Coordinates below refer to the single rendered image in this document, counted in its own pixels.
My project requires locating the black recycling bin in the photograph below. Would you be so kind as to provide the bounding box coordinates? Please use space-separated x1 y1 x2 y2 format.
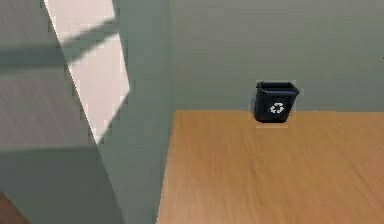
253 80 300 124

